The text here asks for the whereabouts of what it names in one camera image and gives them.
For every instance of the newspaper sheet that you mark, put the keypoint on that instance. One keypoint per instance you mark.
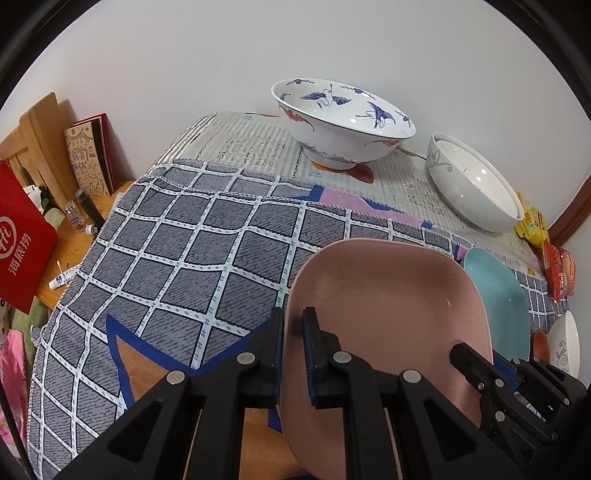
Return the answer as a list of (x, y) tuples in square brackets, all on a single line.
[(249, 143)]

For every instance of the brown clay bowl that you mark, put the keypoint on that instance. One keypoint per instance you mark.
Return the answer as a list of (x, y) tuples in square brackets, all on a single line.
[(540, 346)]

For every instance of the wooden side table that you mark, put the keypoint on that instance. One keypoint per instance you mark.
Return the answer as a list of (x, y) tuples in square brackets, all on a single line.
[(87, 251)]

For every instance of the small white swirl bowl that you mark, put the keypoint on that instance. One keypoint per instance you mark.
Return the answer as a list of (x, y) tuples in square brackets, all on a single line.
[(565, 341)]

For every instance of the small clear bottle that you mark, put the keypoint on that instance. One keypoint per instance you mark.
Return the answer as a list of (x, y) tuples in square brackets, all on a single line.
[(74, 214)]

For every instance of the illustrated cover book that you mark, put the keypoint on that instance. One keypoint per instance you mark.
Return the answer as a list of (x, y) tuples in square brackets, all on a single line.
[(87, 157)]

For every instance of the red book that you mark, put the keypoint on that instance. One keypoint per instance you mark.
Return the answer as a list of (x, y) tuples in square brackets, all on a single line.
[(107, 138)]

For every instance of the pink rectangular plate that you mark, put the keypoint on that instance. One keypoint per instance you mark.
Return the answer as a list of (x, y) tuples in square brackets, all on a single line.
[(383, 295)]

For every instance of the light blue rectangular plate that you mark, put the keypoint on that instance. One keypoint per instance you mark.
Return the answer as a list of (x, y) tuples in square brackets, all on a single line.
[(498, 295)]

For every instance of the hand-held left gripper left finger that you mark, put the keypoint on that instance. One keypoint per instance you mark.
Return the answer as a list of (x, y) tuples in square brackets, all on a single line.
[(278, 369)]

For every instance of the crane print porcelain bowl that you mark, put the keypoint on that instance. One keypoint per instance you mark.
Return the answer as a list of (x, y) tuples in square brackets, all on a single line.
[(341, 134)]

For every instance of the wooden chair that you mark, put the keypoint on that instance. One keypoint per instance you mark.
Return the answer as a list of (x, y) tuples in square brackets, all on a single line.
[(41, 134)]

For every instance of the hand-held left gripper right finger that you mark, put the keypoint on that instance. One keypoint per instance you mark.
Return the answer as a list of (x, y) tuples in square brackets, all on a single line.
[(308, 369)]

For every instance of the yellow snack packet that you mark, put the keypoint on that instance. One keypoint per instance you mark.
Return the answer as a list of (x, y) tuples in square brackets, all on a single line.
[(533, 226)]

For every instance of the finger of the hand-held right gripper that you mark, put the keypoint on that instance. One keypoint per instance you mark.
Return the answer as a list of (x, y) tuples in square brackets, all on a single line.
[(480, 369), (512, 371)]

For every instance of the pink cloth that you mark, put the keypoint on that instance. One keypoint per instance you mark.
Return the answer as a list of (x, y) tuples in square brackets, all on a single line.
[(11, 369)]

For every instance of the large white bowl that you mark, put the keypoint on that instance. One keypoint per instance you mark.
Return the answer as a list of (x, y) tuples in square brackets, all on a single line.
[(461, 194)]

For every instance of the grey checked blanket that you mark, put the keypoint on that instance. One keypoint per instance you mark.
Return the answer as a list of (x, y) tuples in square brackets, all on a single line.
[(184, 258)]

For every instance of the black cylinder bottle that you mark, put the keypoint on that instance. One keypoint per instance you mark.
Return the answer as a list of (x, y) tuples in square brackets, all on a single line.
[(88, 206)]

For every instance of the white ointment tube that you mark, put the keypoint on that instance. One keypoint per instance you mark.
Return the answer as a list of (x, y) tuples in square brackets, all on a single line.
[(62, 279)]

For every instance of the brown wooden door frame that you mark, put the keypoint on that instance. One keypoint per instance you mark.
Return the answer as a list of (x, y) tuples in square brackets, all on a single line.
[(572, 221)]

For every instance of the red paper bag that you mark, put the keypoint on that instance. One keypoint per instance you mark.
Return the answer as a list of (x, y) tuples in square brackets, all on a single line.
[(23, 258)]

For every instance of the red snack packet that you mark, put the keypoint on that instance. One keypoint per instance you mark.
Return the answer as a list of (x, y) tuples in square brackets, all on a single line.
[(561, 272)]

